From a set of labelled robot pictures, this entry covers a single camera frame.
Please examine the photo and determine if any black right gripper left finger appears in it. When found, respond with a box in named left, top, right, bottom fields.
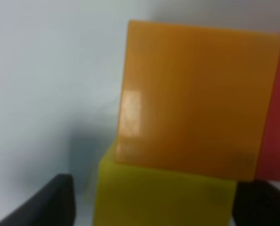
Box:
left=0, top=174, right=76, bottom=226

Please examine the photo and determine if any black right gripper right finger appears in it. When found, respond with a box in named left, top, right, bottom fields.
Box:
left=232, top=181, right=280, bottom=226

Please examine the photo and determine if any red cube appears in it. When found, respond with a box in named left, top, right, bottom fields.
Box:
left=255, top=30, right=280, bottom=182

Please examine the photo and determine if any yellow cube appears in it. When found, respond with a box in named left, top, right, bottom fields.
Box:
left=93, top=145, right=237, bottom=226

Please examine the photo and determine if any orange cube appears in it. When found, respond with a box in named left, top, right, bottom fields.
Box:
left=116, top=20, right=280, bottom=181

